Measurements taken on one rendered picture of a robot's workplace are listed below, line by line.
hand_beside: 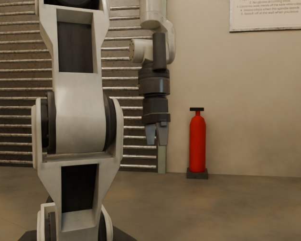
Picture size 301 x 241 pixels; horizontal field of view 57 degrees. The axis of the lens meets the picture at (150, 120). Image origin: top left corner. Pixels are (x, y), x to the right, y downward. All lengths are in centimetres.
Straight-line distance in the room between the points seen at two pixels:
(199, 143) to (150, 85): 169
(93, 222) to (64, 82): 36
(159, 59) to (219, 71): 184
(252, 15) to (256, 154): 119
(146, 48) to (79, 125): 29
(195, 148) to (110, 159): 178
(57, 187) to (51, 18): 37
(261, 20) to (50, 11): 216
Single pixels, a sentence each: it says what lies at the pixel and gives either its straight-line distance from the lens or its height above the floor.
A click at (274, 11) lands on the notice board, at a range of 270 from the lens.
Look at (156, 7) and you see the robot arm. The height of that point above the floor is 91.
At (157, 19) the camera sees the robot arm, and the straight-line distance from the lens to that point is 81.
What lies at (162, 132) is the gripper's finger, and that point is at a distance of 72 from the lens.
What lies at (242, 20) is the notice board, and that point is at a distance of 263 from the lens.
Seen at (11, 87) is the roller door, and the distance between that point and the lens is 306.
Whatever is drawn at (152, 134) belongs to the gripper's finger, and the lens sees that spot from 82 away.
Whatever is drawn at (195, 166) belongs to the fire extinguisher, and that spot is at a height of 10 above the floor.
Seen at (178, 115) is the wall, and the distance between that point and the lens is 253.
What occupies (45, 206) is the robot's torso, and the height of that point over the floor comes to 34.
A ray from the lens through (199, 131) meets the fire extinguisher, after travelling 237.
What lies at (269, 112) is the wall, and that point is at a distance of 261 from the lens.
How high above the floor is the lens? 66
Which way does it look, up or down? 4 degrees down
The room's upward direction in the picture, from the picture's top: straight up
